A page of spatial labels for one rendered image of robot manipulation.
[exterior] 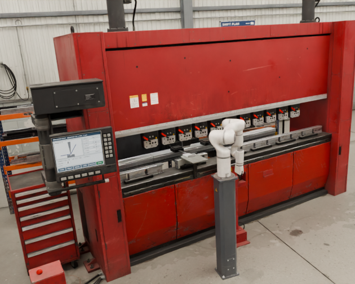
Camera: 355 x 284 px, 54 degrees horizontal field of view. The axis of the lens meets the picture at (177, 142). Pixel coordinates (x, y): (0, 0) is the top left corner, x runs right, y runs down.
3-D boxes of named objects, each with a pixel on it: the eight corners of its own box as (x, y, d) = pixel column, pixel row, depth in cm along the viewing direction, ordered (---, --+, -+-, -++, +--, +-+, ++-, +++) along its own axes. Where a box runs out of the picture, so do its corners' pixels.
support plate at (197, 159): (192, 164, 353) (192, 163, 353) (180, 157, 375) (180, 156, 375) (208, 160, 361) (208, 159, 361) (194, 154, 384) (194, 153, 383)
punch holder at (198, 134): (195, 138, 377) (195, 123, 372) (191, 136, 384) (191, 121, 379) (207, 135, 383) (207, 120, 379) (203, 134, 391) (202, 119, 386)
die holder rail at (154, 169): (119, 183, 346) (118, 174, 343) (116, 181, 351) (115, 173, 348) (164, 172, 368) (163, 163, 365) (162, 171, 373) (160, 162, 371)
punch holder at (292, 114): (291, 118, 440) (291, 105, 435) (285, 116, 447) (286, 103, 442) (299, 116, 446) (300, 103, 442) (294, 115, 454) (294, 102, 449)
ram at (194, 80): (109, 139, 330) (98, 51, 308) (106, 137, 336) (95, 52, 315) (327, 98, 465) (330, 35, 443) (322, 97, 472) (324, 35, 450)
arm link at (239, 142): (227, 131, 364) (229, 157, 377) (237, 136, 351) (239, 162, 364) (235, 128, 368) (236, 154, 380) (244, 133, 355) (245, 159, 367)
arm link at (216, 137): (228, 159, 301) (227, 132, 295) (207, 158, 308) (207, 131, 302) (231, 154, 312) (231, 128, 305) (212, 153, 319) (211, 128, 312)
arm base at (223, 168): (238, 177, 308) (238, 158, 303) (219, 181, 302) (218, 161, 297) (228, 171, 325) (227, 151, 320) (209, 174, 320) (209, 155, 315)
